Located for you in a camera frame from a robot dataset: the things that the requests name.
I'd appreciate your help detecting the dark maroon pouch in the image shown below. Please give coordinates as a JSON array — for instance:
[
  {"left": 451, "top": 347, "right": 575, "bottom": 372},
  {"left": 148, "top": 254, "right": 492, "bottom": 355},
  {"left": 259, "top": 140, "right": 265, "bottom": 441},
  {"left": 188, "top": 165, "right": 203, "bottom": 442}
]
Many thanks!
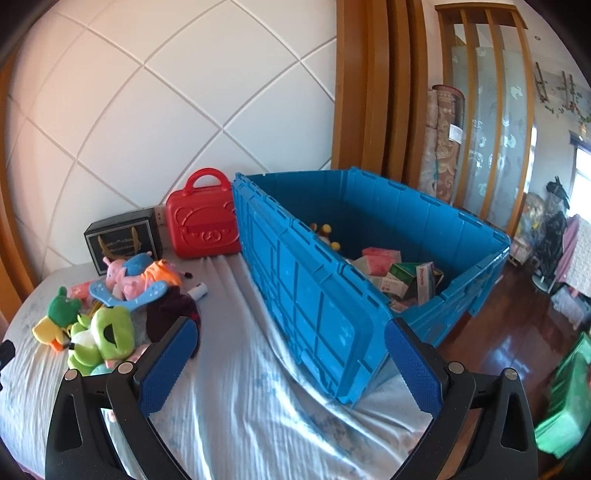
[{"left": 147, "top": 292, "right": 201, "bottom": 344}]

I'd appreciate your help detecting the red and white box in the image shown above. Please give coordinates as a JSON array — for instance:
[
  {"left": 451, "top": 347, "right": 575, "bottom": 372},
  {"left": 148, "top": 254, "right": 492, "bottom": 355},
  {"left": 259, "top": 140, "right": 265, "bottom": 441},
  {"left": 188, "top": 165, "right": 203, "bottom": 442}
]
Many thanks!
[{"left": 416, "top": 262, "right": 437, "bottom": 305}]

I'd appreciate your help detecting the brown giraffe plush toy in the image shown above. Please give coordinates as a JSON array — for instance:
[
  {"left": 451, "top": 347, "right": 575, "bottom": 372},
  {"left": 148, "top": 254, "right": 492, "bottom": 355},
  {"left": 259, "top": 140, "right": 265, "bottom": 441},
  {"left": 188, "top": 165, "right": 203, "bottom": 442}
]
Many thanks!
[{"left": 310, "top": 223, "right": 342, "bottom": 252}]

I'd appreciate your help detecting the blue plastic storage crate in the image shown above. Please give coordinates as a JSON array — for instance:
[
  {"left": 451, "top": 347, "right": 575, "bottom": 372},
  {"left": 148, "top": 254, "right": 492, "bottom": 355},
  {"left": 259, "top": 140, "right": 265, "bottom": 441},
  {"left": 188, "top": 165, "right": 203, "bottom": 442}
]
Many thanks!
[{"left": 231, "top": 167, "right": 512, "bottom": 408}]

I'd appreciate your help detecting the green cardboard box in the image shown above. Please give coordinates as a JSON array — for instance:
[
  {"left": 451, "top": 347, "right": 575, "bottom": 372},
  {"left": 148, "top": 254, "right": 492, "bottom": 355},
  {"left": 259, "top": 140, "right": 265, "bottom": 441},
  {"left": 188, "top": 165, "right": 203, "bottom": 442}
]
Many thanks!
[{"left": 382, "top": 262, "right": 423, "bottom": 298}]

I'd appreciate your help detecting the green frog plush white belly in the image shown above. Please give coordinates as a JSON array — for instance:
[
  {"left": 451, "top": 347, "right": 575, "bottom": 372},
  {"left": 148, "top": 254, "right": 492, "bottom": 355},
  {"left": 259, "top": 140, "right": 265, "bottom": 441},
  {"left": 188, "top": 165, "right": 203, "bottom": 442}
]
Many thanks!
[{"left": 68, "top": 318, "right": 101, "bottom": 371}]

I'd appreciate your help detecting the black garment on stand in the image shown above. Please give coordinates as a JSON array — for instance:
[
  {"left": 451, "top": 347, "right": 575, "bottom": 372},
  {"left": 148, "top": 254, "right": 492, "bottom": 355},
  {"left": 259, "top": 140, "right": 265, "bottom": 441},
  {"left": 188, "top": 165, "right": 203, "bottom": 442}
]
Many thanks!
[{"left": 536, "top": 175, "right": 571, "bottom": 291}]

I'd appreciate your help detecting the green plush toy black mouth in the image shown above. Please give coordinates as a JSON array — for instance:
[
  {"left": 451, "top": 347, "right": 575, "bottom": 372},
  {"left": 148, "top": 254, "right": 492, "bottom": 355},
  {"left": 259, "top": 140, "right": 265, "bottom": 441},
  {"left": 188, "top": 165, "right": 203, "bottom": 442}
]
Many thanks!
[{"left": 90, "top": 306, "right": 136, "bottom": 361}]

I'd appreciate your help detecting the yellow duck plush green hood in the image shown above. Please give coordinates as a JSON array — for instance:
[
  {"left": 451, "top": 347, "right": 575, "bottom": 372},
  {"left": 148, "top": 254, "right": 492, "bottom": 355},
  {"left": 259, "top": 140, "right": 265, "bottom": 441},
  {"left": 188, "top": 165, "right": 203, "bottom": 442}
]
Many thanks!
[{"left": 32, "top": 286, "right": 84, "bottom": 354}]

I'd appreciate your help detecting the blue slingshot toy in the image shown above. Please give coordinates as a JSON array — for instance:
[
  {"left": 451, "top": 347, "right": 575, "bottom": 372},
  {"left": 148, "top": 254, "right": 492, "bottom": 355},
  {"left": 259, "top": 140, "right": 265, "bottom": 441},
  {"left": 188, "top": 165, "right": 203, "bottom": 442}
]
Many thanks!
[{"left": 89, "top": 279, "right": 169, "bottom": 309}]

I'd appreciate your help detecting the vine wall decoration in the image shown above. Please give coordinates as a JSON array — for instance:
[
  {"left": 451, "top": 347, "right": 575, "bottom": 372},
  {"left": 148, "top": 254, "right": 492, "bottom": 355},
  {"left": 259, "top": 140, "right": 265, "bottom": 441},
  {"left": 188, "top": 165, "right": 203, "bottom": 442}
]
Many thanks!
[{"left": 533, "top": 60, "right": 591, "bottom": 125}]

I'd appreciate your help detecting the pale patterned rolled carpet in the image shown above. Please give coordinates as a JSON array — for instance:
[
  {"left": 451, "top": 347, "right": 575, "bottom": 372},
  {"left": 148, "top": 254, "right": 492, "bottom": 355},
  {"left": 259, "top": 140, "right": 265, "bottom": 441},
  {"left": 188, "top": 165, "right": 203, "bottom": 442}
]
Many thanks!
[{"left": 418, "top": 90, "right": 439, "bottom": 195}]

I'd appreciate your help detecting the red toy carry case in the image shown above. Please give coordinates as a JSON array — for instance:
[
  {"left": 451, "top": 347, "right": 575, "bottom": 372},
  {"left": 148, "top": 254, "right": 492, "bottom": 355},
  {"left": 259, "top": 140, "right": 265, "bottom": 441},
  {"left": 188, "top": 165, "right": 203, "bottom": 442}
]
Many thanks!
[{"left": 165, "top": 167, "right": 243, "bottom": 259}]

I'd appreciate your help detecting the window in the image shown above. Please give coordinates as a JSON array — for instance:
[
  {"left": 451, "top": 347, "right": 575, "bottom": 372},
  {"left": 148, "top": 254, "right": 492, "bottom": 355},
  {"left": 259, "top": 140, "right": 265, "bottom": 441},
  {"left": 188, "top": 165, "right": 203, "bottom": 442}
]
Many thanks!
[{"left": 570, "top": 131, "right": 591, "bottom": 217}]

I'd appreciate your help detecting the black gift box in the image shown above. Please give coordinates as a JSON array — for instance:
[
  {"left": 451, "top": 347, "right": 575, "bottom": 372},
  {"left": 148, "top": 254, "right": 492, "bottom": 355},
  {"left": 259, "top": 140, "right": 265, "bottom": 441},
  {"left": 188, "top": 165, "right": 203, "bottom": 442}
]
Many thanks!
[{"left": 84, "top": 208, "right": 163, "bottom": 277}]

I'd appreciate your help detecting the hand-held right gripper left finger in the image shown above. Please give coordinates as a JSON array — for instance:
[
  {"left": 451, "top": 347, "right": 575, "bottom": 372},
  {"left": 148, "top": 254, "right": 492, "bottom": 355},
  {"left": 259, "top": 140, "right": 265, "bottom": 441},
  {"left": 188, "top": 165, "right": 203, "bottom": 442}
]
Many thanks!
[{"left": 45, "top": 316, "right": 201, "bottom": 480}]

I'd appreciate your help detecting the wooden door frame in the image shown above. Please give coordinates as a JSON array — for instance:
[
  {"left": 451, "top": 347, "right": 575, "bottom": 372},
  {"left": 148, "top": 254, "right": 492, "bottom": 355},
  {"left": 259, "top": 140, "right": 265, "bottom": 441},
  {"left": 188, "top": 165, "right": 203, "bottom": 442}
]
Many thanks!
[{"left": 331, "top": 0, "right": 430, "bottom": 190}]

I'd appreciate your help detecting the frosted glass slatted partition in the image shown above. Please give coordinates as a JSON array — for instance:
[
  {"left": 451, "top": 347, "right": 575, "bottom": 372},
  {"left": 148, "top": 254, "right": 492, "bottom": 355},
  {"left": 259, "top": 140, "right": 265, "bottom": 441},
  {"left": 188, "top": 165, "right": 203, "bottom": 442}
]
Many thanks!
[{"left": 434, "top": 4, "right": 536, "bottom": 236}]

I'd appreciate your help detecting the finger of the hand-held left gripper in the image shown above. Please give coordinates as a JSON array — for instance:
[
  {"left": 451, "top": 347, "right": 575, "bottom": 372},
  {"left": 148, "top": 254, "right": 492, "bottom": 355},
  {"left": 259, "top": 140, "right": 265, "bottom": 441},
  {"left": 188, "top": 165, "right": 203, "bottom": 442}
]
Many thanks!
[{"left": 0, "top": 340, "right": 16, "bottom": 391}]

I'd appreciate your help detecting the floral cloth on rack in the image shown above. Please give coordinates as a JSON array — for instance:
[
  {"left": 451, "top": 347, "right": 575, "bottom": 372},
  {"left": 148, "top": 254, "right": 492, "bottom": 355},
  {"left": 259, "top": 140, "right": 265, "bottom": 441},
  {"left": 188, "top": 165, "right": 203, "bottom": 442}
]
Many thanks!
[{"left": 556, "top": 215, "right": 591, "bottom": 296}]

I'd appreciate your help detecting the pink pig plush blue body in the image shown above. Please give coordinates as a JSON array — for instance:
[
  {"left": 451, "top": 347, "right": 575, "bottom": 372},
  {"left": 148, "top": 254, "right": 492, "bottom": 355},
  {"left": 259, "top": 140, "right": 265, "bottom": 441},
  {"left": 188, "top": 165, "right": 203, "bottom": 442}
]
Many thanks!
[{"left": 104, "top": 253, "right": 155, "bottom": 287}]

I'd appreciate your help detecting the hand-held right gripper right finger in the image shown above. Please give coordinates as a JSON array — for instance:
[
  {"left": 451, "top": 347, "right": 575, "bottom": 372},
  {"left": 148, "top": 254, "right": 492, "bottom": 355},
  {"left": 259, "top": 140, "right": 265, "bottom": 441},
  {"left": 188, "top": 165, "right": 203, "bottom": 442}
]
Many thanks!
[{"left": 384, "top": 318, "right": 539, "bottom": 480}]

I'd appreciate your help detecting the pale striped bed sheet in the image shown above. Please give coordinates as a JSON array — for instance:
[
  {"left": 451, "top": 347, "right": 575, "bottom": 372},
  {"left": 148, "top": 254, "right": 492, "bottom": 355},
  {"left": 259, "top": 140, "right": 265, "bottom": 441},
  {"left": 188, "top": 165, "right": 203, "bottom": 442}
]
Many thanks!
[{"left": 0, "top": 251, "right": 444, "bottom": 480}]

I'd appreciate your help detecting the brown patterned rolled carpet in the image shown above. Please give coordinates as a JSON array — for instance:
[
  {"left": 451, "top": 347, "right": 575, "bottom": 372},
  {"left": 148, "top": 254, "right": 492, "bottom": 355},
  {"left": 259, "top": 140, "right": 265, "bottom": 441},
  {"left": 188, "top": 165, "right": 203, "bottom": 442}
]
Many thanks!
[{"left": 434, "top": 84, "right": 465, "bottom": 204}]

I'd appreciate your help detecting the pink pig plush orange dress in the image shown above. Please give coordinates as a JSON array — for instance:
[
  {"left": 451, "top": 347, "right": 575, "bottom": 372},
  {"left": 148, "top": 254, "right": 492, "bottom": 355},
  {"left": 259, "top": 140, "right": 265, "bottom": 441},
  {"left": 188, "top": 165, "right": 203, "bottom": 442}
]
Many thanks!
[{"left": 115, "top": 259, "right": 183, "bottom": 301}]

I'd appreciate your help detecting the green plastic bag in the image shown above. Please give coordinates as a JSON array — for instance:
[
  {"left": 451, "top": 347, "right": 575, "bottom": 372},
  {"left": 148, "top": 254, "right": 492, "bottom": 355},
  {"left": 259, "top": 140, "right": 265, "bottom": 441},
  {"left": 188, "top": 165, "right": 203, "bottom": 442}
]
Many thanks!
[{"left": 536, "top": 332, "right": 591, "bottom": 457}]

